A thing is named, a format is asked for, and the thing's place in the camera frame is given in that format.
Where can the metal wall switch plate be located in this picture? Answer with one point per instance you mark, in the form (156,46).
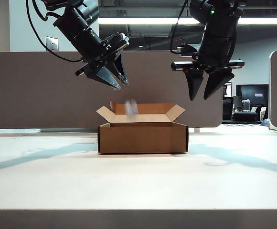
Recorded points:
(53,43)

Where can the black round seat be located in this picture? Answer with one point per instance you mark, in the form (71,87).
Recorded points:
(246,116)

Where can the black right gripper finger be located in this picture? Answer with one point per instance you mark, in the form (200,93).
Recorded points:
(193,83)
(217,83)

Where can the open brown cardboard box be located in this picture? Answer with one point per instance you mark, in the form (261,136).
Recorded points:
(143,140)

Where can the small black monitor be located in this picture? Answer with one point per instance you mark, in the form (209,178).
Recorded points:
(227,89)

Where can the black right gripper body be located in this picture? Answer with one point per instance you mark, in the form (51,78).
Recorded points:
(207,65)

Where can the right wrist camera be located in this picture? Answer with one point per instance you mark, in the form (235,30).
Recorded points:
(187,49)

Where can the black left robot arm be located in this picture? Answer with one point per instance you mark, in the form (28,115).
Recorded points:
(81,31)

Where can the large black monitor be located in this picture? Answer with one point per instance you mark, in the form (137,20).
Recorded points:
(253,95)

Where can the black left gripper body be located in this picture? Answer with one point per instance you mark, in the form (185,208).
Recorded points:
(95,65)

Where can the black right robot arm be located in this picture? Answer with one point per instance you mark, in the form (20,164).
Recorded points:
(219,35)

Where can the printed paper ball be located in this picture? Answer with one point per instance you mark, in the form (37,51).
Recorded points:
(131,108)

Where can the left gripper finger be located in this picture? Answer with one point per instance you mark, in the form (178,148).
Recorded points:
(121,70)
(107,78)

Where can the partition support foot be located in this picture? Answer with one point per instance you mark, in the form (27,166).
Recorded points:
(198,130)

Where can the dark glass window pane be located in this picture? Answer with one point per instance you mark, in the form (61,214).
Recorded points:
(148,40)

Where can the long white ceiling light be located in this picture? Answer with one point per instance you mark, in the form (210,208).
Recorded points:
(152,21)

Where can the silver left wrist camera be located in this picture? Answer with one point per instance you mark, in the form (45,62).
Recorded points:
(118,41)

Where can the black office chair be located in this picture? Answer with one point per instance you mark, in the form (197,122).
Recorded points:
(228,108)

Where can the small blue object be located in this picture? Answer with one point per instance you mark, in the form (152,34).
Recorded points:
(265,122)

